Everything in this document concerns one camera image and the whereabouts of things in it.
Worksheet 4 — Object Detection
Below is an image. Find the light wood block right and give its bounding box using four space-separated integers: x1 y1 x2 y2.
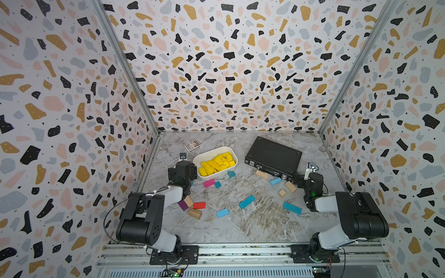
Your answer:
285 181 297 193

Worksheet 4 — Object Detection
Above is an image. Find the tan wood block by case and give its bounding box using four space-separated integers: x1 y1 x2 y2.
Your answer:
256 170 269 179

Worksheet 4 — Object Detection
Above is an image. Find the red block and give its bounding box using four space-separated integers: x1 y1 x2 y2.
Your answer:
193 202 206 210

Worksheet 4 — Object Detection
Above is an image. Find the teal wedge block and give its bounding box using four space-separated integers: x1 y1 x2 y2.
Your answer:
227 171 236 178

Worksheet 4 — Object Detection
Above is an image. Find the magenta block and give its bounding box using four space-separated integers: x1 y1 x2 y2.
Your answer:
203 179 215 188

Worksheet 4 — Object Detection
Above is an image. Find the purple block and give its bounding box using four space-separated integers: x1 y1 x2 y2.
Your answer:
177 200 188 211

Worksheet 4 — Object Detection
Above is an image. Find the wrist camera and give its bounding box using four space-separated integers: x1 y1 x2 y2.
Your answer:
304 162 319 180
179 152 187 161

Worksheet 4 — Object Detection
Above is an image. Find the black hard case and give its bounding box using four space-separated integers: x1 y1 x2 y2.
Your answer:
245 136 302 182

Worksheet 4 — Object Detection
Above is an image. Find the white plastic bin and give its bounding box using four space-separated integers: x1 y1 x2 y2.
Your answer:
193 147 238 181

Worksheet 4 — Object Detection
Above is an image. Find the long tan wood block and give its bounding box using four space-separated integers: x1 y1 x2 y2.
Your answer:
184 196 194 208

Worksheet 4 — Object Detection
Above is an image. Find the small tan wood cube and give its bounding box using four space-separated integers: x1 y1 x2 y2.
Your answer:
278 190 287 198

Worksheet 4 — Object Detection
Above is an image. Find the long yellow block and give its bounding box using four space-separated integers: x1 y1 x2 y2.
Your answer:
199 163 214 177

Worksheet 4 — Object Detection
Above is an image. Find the long teal block centre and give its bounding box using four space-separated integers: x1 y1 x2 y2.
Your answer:
239 195 256 209

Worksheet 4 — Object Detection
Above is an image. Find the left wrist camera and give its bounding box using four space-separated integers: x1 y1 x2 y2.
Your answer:
179 152 187 161

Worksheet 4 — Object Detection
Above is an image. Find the natural wood block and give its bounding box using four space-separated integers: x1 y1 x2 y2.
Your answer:
188 208 202 220

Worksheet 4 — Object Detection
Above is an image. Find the long teal block right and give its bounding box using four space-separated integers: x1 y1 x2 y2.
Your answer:
283 202 302 215

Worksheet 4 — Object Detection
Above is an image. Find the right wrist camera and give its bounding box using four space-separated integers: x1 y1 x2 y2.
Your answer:
304 162 319 180

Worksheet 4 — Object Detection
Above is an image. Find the small playing card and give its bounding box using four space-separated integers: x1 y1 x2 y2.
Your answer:
185 140 201 152

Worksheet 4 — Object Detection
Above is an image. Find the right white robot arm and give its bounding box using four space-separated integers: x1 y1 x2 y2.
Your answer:
296 172 389 262

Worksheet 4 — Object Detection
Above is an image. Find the long teal block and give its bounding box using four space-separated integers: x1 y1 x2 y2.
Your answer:
283 202 302 215
239 195 256 209

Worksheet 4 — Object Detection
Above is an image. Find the light blue cylinder block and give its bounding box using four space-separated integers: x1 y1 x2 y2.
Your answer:
270 177 282 186

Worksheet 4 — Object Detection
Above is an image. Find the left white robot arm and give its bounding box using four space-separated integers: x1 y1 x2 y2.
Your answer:
116 161 198 257

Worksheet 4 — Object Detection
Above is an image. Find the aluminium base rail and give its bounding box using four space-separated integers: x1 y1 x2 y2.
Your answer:
96 242 396 278

